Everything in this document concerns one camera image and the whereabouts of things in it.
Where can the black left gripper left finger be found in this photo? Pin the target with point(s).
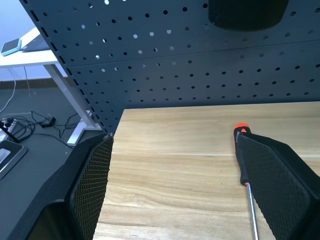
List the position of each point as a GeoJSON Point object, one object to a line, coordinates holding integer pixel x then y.
{"type": "Point", "coordinates": [85, 190]}

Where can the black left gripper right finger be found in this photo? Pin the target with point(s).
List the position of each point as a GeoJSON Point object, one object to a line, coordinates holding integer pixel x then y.
{"type": "Point", "coordinates": [277, 185]}

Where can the dark perforated pegboard panel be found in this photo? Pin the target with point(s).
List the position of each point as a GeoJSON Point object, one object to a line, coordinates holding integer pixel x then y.
{"type": "Point", "coordinates": [175, 57]}

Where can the white desk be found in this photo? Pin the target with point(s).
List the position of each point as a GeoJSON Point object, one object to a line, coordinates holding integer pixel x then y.
{"type": "Point", "coordinates": [47, 65]}

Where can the blue edged dark device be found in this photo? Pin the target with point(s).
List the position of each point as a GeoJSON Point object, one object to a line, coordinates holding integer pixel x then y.
{"type": "Point", "coordinates": [10, 46]}

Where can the black holder on pegboard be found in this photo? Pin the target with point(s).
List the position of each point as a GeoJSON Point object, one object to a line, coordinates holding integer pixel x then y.
{"type": "Point", "coordinates": [246, 13]}

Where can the grey flat base plate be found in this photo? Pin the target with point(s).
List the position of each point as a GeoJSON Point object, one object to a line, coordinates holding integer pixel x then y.
{"type": "Point", "coordinates": [7, 156]}

